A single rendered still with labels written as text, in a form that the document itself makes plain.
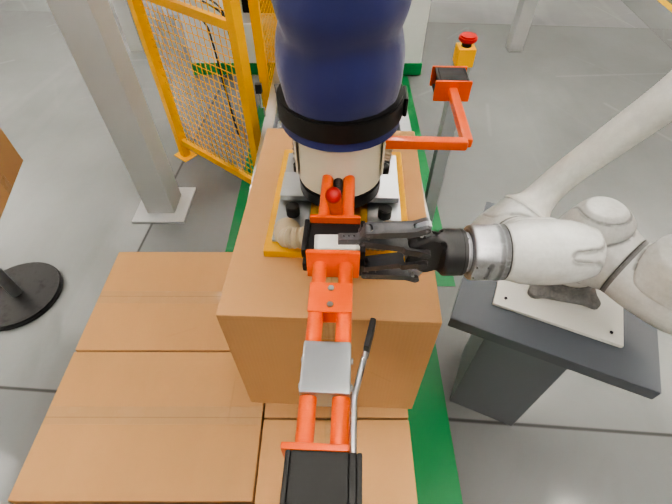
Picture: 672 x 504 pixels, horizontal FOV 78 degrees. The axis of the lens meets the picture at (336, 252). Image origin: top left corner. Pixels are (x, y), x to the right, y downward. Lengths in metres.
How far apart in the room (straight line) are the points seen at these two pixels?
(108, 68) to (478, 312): 1.77
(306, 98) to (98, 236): 2.10
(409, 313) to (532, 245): 0.23
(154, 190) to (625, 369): 2.21
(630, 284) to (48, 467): 1.47
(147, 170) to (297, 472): 2.09
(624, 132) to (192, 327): 1.20
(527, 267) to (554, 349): 0.55
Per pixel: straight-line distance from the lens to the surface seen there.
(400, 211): 0.89
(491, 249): 0.65
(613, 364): 1.25
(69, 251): 2.66
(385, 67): 0.69
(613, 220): 1.13
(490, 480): 1.82
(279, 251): 0.81
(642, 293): 1.14
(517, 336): 1.18
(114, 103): 2.24
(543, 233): 0.68
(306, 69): 0.68
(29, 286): 2.55
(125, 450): 1.31
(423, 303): 0.77
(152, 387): 1.35
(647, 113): 0.83
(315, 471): 0.48
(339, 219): 0.67
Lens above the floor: 1.70
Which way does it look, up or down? 49 degrees down
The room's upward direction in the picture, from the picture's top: straight up
